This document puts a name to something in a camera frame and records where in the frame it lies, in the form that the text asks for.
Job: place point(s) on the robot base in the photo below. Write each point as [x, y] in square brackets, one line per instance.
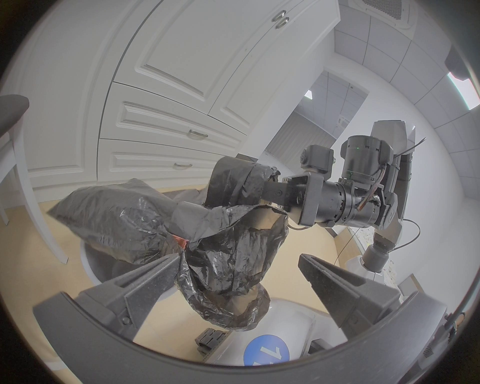
[288, 322]

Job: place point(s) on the white chair dark grey seat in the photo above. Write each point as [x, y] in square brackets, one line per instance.
[11, 108]

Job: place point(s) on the black plastic bag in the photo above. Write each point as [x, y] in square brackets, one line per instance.
[112, 210]

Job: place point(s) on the white wardrobe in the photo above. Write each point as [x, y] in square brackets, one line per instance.
[168, 56]

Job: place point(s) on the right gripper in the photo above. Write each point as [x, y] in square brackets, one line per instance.
[315, 202]

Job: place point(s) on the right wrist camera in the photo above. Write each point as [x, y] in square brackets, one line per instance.
[317, 157]

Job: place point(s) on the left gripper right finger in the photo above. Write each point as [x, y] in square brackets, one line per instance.
[337, 292]

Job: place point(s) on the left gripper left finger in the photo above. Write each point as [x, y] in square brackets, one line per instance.
[150, 292]

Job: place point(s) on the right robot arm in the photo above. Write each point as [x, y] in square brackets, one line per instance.
[363, 153]

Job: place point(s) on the white ceiling air conditioner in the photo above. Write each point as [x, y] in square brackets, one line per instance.
[386, 11]

